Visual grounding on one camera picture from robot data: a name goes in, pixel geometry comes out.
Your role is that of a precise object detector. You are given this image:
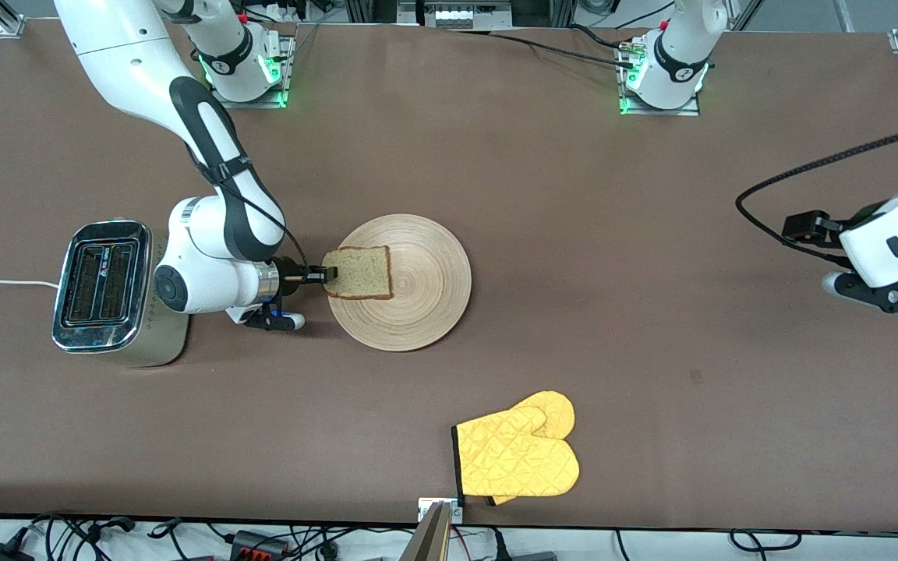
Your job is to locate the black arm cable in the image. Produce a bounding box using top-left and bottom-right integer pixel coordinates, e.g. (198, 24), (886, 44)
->
(188, 144), (310, 270)
(735, 117), (898, 270)

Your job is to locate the slice of brown bread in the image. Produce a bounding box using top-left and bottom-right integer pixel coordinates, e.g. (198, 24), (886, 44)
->
(322, 245), (394, 302)

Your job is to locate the white power strip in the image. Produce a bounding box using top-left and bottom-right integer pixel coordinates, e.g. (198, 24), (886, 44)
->
(433, 6), (483, 29)

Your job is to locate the black looped floor cable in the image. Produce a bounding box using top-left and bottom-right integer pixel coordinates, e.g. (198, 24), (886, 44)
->
(730, 530), (802, 552)

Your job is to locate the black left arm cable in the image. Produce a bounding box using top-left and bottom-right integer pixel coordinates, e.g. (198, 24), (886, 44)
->
(735, 117), (898, 270)

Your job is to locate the round light wooden plate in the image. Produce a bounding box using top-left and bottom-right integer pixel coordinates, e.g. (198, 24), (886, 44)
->
(327, 214), (472, 352)

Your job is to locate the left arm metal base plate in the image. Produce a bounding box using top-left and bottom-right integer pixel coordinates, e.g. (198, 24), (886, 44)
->
(618, 43), (704, 118)

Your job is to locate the small metal table edge bracket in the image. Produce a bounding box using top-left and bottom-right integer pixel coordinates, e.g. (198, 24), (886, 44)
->
(418, 497), (465, 524)

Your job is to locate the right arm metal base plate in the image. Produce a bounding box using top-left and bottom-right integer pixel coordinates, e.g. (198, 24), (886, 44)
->
(207, 31), (295, 110)

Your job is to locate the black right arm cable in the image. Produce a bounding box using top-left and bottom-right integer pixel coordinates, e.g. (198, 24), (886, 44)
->
(188, 144), (310, 270)

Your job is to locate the yellow quilted oven mitt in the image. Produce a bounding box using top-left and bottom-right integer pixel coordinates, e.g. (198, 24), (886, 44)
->
(488, 391), (577, 508)
(452, 405), (581, 500)

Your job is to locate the aluminium camera mast bar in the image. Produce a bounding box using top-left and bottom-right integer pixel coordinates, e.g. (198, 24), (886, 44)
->
(400, 501), (454, 561)

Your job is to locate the silver two-slot toaster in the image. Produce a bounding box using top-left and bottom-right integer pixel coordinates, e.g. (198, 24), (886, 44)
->
(51, 220), (191, 369)

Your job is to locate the thin black table cable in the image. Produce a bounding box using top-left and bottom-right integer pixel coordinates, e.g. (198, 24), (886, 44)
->
(449, 25), (637, 69)

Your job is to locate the black box with orange connectors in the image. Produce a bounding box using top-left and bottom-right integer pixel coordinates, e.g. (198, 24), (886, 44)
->
(231, 530), (291, 559)

